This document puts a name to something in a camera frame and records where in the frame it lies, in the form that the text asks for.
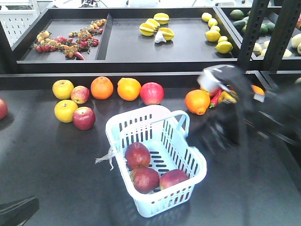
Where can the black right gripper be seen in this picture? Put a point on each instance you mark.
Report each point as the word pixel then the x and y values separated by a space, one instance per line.
pixel 217 130

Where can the light blue plastic basket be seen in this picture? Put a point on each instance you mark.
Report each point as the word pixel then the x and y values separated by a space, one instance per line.
pixel 164 133

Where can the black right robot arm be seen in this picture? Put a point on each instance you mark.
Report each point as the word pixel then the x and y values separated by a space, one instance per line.
pixel 277 113

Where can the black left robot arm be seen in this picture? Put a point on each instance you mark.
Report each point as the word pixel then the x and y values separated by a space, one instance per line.
pixel 18 212

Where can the red chili pepper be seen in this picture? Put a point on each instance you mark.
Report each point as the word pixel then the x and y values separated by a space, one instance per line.
pixel 214 100

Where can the yellow round apple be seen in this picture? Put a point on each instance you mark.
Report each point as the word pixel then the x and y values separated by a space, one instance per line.
pixel 226 97

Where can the orange with navel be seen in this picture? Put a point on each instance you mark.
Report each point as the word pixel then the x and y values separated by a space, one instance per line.
pixel 197 101

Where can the bright orange right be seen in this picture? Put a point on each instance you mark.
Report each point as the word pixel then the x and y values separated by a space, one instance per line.
pixel 257 90

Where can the large red apple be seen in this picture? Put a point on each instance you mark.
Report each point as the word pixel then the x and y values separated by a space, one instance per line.
pixel 152 93

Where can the orange right of pair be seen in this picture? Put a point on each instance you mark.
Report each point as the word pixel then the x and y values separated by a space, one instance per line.
pixel 128 89

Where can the orange of pair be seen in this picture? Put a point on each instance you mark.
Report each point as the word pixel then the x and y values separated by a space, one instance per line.
pixel 101 88
pixel 128 89

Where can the yellow starfruit right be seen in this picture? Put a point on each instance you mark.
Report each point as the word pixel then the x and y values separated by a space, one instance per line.
pixel 167 33

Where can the yellow starfruit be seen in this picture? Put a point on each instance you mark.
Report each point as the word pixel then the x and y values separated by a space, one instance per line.
pixel 146 29
pixel 161 18
pixel 167 33

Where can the white garlic bulb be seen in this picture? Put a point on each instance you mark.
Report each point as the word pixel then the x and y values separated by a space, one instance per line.
pixel 159 38

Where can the yellow starfruit left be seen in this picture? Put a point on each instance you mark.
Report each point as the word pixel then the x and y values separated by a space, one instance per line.
pixel 146 29

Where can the black perforated upright right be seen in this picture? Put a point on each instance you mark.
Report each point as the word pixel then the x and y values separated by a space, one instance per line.
pixel 282 34

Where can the yellow starfruit back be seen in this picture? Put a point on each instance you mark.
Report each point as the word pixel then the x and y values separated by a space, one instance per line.
pixel 161 18

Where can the orange left of pair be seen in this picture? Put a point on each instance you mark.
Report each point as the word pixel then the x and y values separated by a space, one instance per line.
pixel 101 88

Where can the dark red small apple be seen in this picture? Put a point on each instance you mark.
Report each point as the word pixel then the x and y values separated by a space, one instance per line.
pixel 84 118

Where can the pink red small apple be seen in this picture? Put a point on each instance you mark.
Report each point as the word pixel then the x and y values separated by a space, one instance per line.
pixel 80 94

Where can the yellow apple front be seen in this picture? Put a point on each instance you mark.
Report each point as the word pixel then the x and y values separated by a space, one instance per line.
pixel 64 110

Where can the yellow apple back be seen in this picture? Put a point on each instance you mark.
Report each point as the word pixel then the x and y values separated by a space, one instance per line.
pixel 62 89

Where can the cherry tomato vine pile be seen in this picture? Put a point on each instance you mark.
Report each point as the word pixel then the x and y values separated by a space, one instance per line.
pixel 74 44

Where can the black wooden produce stand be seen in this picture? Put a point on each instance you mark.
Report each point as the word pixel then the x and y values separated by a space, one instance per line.
pixel 54 161

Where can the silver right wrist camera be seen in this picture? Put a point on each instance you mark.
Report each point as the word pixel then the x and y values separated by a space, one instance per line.
pixel 214 77

